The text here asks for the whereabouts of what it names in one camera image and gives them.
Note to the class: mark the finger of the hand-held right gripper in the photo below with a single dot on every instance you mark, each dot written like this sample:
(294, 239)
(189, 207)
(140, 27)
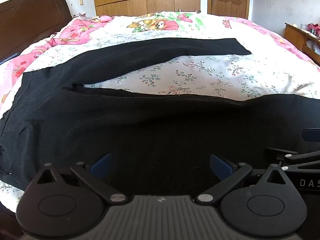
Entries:
(311, 134)
(300, 157)

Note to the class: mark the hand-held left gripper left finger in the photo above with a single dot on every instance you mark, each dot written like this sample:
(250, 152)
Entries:
(101, 166)

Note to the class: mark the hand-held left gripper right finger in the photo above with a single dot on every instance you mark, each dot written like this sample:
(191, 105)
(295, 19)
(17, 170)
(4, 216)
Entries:
(220, 167)

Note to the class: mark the black pants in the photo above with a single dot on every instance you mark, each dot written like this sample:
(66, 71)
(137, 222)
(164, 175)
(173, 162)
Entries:
(150, 130)

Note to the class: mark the floral printed bedsheet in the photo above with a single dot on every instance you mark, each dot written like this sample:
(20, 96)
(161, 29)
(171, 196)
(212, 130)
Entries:
(200, 72)

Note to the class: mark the wooden side shelf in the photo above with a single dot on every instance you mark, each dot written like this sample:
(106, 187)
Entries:
(293, 36)

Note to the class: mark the red item on shelf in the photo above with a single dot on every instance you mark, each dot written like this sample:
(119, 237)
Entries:
(313, 28)

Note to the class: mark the dark wooden headboard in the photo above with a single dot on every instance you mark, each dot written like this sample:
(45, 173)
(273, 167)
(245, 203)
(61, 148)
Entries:
(30, 22)

